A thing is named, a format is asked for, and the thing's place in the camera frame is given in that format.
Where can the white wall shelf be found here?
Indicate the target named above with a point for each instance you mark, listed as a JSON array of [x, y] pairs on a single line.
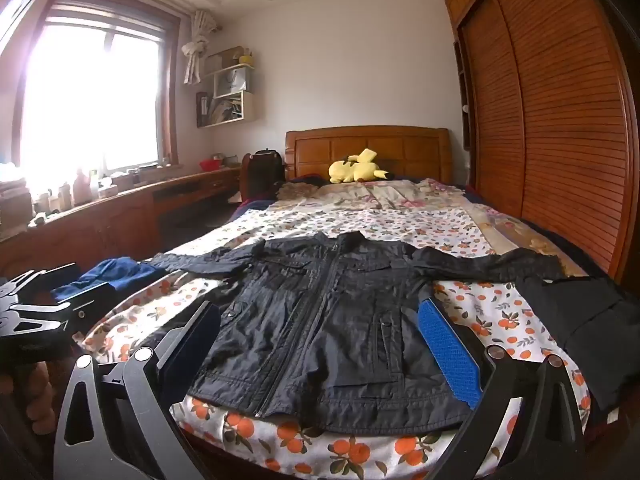
[[235, 110]]

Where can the black jacket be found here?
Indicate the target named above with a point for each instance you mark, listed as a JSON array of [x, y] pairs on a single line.
[[325, 335]]

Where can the blue garment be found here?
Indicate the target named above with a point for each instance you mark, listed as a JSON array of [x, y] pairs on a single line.
[[115, 272]]

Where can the pink floral quilt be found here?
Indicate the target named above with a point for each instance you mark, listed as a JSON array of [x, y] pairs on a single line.
[[380, 192]]

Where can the person's left hand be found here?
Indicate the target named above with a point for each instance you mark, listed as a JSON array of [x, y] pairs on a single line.
[[40, 395]]

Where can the wooden louvred wardrobe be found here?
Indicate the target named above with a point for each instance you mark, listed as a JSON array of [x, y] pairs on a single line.
[[550, 110]]

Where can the tied white curtain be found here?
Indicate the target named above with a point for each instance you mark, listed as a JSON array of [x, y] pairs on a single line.
[[192, 52]]

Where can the black backpack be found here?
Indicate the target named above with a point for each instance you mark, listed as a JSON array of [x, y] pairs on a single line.
[[262, 170]]

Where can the white tissue box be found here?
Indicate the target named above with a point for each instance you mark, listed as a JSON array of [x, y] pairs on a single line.
[[108, 191]]

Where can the small yellow toy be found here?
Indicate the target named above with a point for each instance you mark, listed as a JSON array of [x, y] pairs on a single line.
[[245, 58]]

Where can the pink plastic bottle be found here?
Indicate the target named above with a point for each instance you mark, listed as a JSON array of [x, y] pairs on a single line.
[[81, 190]]

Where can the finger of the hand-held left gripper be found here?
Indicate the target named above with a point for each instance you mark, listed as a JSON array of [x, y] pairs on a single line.
[[50, 275], [87, 305]]

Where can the orange print bed sheet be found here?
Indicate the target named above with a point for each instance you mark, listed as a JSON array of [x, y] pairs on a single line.
[[500, 320]]

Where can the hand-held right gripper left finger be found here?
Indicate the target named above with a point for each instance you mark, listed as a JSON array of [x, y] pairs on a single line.
[[192, 340]]

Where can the wooden bed headboard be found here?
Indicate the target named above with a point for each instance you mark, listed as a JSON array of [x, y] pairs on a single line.
[[400, 150]]

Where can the wooden desk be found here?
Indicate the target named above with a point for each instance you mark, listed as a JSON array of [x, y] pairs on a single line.
[[125, 215]]

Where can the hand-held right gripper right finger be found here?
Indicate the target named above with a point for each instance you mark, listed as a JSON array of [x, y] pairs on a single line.
[[445, 350]]

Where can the beige patterned blanket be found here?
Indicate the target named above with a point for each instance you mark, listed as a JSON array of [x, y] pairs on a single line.
[[510, 230]]

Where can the red bowl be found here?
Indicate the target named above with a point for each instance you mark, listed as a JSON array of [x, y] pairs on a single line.
[[211, 165]]

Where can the black garment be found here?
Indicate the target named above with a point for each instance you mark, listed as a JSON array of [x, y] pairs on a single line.
[[590, 320]]

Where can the yellow plush toy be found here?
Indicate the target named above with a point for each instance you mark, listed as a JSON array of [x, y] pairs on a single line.
[[350, 170]]

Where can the wood framed window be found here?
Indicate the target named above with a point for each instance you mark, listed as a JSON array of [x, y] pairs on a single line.
[[100, 85]]

